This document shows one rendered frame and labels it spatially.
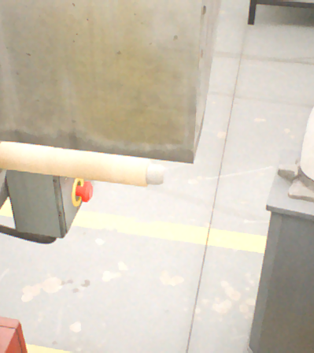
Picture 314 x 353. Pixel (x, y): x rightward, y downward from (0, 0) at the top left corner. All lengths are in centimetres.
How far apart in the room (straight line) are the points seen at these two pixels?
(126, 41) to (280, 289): 137
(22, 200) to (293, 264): 87
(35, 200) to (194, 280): 129
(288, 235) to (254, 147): 143
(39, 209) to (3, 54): 61
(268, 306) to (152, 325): 49
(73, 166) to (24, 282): 162
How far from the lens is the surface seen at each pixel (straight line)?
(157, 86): 38
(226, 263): 225
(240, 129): 305
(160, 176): 61
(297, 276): 163
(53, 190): 95
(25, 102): 42
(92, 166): 62
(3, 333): 130
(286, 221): 150
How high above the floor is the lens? 163
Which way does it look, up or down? 38 degrees down
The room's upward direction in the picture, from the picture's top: straight up
